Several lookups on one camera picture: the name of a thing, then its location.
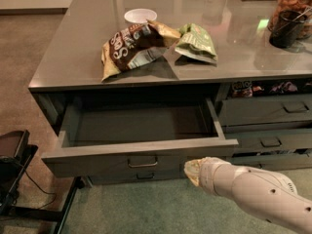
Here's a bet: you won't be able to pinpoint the black cup with utensils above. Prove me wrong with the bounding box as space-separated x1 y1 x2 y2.
269 10 308 49

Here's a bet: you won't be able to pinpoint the snack jar with black lid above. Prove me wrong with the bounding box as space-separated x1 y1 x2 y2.
268 0 312 40

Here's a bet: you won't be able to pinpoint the right bottom grey drawer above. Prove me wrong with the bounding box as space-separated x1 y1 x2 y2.
227 153 312 171

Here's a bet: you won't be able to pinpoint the snack bags in drawer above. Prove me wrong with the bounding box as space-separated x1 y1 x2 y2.
228 78 312 98

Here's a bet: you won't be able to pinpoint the grey drawer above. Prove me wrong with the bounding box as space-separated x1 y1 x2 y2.
225 129 312 153
218 95 312 127
227 153 312 171
90 167 185 185
42 97 238 177

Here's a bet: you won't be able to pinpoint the black cable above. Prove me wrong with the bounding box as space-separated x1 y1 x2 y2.
13 159 59 216

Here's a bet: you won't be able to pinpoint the green chip bag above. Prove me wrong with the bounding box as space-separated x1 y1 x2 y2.
175 23 217 64

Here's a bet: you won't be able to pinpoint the black metal stand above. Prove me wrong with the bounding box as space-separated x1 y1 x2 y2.
0 130 85 234

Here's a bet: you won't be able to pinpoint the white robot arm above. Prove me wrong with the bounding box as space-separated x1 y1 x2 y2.
184 157 312 234

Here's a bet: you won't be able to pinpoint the right top grey drawer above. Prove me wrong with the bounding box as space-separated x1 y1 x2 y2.
218 95 312 127

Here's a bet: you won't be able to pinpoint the grey counter cabinet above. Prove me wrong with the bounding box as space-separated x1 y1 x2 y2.
28 0 312 186

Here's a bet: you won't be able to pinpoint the right middle grey drawer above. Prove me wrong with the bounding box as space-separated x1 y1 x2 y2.
225 129 312 153

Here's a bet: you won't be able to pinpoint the lower left grey drawer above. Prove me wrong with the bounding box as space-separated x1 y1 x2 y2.
90 167 185 185

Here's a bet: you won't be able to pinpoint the white bowl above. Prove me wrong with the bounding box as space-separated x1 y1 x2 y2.
124 9 157 23

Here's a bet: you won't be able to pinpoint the brown chip bag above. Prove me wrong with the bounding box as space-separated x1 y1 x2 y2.
101 20 181 80

